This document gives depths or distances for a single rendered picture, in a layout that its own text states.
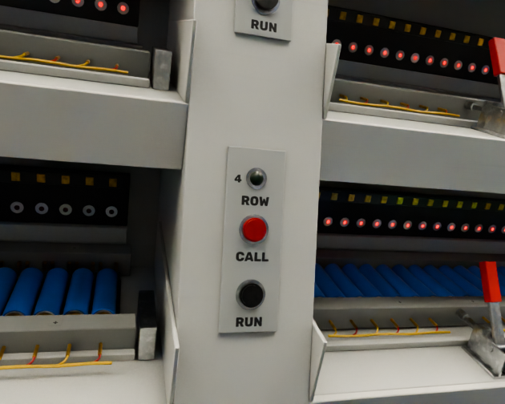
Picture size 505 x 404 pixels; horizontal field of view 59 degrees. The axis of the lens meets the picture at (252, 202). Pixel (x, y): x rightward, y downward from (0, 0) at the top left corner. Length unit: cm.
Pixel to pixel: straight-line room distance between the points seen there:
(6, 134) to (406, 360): 34
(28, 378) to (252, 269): 16
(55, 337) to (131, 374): 6
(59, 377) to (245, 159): 19
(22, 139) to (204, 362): 18
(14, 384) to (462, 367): 34
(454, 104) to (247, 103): 23
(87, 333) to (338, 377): 19
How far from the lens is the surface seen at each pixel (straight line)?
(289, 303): 31
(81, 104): 29
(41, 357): 35
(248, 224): 29
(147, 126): 30
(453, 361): 43
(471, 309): 48
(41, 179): 44
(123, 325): 34
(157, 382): 33
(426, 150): 37
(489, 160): 41
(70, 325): 34
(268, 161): 30
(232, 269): 29
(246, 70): 31
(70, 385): 34
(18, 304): 38
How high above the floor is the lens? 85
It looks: 1 degrees up
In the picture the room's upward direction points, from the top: 3 degrees clockwise
